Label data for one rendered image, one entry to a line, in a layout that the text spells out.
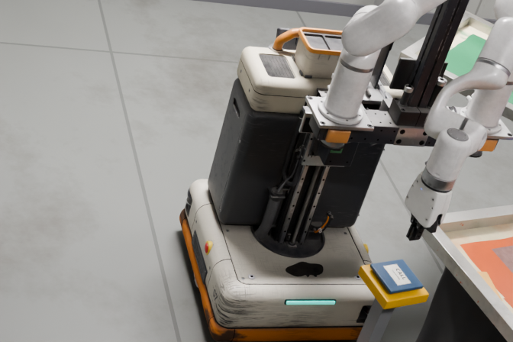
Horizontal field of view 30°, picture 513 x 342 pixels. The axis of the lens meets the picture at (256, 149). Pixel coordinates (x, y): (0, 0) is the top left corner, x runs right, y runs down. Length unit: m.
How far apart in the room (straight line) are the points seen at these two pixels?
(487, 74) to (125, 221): 1.97
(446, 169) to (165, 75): 2.81
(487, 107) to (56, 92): 2.34
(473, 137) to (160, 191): 2.06
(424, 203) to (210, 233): 1.36
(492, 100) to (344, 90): 0.45
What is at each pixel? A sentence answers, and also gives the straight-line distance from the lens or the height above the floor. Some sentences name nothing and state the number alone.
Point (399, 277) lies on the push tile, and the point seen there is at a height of 0.97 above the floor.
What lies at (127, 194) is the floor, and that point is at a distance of 3.96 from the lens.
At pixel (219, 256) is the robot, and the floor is 0.27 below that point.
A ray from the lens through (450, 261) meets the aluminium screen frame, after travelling 2.51.
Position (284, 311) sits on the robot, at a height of 0.21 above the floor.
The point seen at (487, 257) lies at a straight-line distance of 2.61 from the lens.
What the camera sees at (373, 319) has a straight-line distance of 2.48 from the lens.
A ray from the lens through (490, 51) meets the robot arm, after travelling 2.27.
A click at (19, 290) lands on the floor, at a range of 3.48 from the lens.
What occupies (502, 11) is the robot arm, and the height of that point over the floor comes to 1.57.
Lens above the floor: 2.43
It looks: 33 degrees down
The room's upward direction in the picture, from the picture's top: 16 degrees clockwise
